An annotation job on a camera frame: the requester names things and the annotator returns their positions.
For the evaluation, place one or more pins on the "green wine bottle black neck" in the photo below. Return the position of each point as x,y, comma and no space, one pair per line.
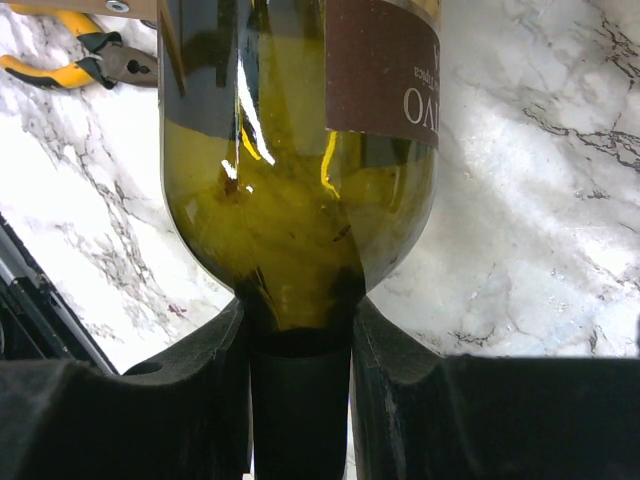
299,146

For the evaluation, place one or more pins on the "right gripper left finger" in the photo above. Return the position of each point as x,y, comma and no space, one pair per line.
181,414

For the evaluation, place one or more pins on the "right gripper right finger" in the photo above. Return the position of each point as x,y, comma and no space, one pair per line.
418,415

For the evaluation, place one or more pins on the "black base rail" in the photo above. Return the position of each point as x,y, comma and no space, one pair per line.
36,322

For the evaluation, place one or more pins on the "wooden wine rack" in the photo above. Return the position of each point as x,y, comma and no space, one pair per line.
140,9

